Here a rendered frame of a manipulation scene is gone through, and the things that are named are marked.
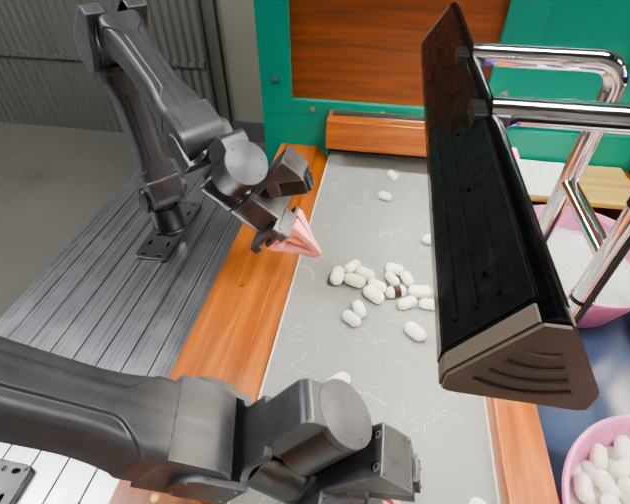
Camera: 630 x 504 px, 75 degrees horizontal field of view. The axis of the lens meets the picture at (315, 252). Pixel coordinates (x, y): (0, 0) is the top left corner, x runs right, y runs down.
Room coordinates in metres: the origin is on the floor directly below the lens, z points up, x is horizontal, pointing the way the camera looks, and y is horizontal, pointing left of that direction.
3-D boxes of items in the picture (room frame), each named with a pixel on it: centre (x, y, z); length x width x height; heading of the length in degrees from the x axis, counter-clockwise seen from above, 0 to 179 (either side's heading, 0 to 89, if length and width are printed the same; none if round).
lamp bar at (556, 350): (0.42, -0.16, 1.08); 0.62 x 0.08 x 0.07; 170
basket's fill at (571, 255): (0.54, -0.47, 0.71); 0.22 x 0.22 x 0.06
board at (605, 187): (0.75, -0.50, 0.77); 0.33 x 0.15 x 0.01; 80
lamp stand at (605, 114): (0.40, -0.24, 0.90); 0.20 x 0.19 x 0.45; 170
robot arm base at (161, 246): (0.71, 0.32, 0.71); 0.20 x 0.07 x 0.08; 170
